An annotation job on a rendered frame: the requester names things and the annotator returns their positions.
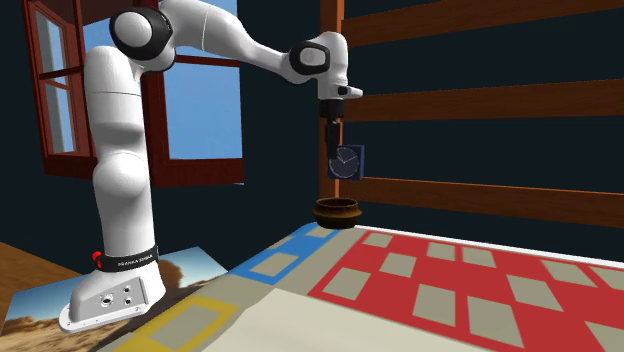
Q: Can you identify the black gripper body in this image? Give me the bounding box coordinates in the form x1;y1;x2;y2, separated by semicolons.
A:
318;98;347;124

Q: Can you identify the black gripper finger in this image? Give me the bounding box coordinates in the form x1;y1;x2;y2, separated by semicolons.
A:
324;120;342;160

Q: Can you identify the dark blue square clock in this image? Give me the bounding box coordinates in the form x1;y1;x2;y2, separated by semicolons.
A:
326;144;366;182

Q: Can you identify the brown round bowl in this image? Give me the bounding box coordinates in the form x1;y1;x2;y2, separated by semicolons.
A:
311;196;363;231

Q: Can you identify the bed with patchwork quilt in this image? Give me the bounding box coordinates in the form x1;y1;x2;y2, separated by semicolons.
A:
94;0;624;352

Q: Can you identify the red-brown wooden window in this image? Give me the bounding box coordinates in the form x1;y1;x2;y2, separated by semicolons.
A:
21;0;246;190

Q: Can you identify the desert picture robot stand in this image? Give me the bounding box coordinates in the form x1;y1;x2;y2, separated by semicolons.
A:
0;245;230;352

